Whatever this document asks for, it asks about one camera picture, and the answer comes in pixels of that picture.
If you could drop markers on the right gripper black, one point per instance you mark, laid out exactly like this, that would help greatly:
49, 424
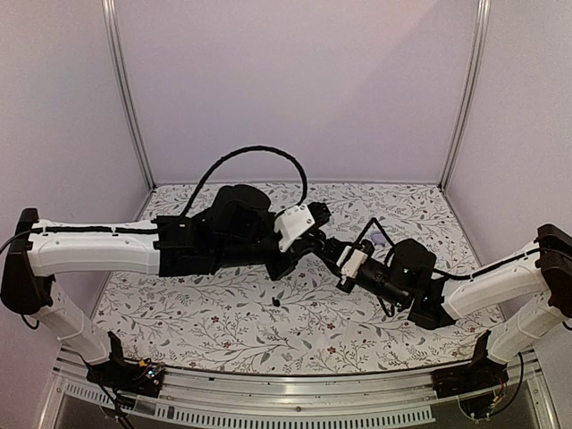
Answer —
337, 248

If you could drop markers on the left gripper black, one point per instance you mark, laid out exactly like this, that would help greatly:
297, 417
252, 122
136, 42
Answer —
298, 253

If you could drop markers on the purple earbud charging case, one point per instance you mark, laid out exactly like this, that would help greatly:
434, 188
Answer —
378, 239

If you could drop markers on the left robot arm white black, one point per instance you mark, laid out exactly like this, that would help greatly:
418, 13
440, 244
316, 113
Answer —
40, 249

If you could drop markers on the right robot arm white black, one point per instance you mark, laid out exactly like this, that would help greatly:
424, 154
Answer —
541, 269

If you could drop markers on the floral table mat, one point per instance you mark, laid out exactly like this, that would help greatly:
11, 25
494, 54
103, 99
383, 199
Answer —
226, 321

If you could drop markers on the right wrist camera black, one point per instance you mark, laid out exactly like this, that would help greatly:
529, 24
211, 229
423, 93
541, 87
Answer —
352, 258

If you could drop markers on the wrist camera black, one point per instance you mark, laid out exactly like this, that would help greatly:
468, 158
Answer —
293, 222
352, 258

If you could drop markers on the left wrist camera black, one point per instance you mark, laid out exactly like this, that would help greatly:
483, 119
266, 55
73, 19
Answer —
293, 222

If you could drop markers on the aluminium front rail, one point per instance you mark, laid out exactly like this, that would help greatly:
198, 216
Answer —
204, 399

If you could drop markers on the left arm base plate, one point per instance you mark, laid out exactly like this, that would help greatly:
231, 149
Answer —
143, 378

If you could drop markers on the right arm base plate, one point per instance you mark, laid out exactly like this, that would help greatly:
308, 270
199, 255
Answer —
481, 376

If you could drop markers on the left aluminium corner post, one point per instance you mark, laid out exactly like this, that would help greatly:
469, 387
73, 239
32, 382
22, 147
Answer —
113, 35

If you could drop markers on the aluminium corner post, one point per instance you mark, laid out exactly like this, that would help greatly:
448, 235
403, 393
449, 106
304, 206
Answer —
113, 35
476, 56

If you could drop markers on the right aluminium corner post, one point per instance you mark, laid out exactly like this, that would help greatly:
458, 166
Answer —
476, 56

